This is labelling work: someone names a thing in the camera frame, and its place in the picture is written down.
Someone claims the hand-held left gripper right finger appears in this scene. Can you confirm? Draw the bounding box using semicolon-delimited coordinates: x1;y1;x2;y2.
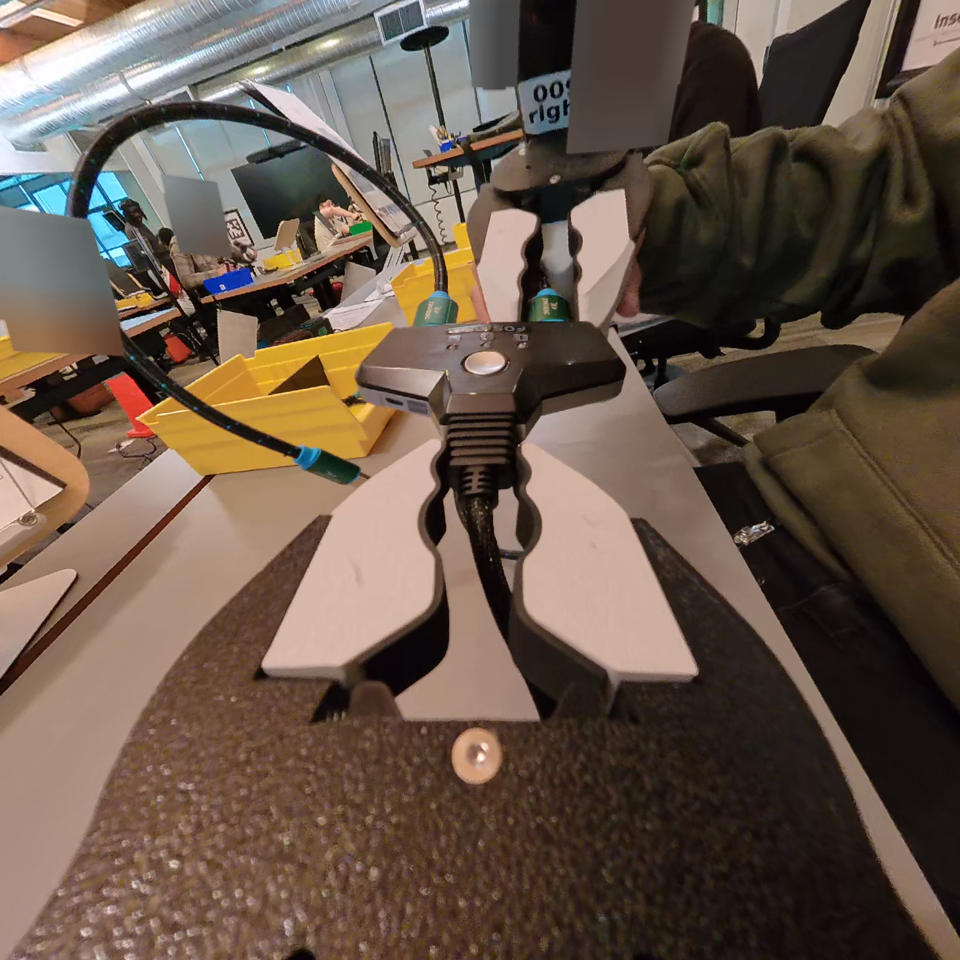
512;441;700;695

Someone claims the person's olive hoodie torso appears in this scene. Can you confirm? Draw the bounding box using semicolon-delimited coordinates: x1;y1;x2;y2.
744;285;960;710

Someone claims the wooden standing desk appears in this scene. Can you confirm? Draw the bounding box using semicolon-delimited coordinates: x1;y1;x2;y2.
411;127;526;226

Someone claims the black wall screen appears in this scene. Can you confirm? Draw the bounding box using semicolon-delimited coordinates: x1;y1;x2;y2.
228;146;339;240

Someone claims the orange traffic cone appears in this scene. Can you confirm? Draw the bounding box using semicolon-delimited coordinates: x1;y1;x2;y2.
105;373;156;440

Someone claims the black floor lamp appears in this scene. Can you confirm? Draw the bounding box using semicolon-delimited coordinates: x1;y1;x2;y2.
399;26;453;226

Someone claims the dark brown chair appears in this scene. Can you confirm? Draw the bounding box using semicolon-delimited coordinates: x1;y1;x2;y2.
693;21;762;144

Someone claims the silver ventilation duct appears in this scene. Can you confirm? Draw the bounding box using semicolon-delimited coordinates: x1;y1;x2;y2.
0;0;425;147

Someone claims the long wooden work table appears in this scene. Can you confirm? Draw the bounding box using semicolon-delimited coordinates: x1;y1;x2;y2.
198;228;376;309

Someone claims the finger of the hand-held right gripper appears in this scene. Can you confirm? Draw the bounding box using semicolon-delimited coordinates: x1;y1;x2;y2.
570;189;639;331
480;208;543;330

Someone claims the person's right forearm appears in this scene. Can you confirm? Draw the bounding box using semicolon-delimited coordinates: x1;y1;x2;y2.
637;66;960;335

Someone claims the black office chair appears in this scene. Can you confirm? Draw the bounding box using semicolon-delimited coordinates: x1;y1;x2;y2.
757;0;875;132
651;315;879;445

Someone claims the black video switch box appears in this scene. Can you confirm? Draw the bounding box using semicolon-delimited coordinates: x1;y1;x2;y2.
354;321;628;496

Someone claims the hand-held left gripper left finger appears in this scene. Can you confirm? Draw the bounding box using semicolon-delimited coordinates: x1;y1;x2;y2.
261;438;453;685

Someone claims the white ceiling vent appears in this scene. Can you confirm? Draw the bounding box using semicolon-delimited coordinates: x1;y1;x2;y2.
373;0;429;45

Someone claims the wooden sheet holder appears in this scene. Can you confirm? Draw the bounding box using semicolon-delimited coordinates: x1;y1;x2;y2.
0;405;93;571

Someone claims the white wall sign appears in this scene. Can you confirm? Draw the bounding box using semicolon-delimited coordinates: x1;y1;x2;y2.
873;0;960;100

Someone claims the person's right hand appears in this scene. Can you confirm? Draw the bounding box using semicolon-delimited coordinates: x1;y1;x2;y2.
615;223;650;322

